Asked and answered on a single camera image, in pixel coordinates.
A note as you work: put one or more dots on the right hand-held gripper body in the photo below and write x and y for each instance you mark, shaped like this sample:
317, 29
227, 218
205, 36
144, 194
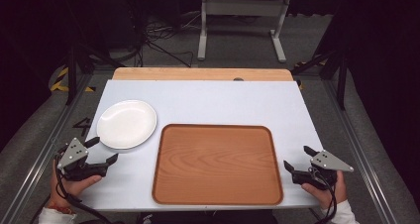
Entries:
325, 166

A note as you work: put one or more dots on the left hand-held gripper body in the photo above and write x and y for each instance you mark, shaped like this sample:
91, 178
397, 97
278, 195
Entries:
73, 154

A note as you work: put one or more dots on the white round plate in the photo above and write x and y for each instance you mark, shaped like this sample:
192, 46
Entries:
126, 124

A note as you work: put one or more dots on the brown wooden tray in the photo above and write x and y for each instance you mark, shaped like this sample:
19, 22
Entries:
217, 164

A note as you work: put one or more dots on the person's right hand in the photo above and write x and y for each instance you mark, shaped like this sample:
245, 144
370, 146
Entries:
325, 194

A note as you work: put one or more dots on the person's left hand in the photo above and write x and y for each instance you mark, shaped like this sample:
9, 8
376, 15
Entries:
71, 187

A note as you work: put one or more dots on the black tripod stand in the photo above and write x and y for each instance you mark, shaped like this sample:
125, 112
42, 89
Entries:
340, 75
74, 72

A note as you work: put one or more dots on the white table board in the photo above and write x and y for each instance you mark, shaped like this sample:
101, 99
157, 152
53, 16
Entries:
214, 101

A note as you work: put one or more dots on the grey desk grommet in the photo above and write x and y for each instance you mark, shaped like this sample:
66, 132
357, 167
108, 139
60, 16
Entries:
238, 79

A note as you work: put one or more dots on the light wooden desk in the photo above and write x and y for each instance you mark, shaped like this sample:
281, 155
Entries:
198, 74

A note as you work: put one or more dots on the aluminium floor rail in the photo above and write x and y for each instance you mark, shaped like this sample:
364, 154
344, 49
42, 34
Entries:
36, 164
360, 158

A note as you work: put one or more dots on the white metal table frame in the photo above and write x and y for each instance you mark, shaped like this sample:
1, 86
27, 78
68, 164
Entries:
244, 7

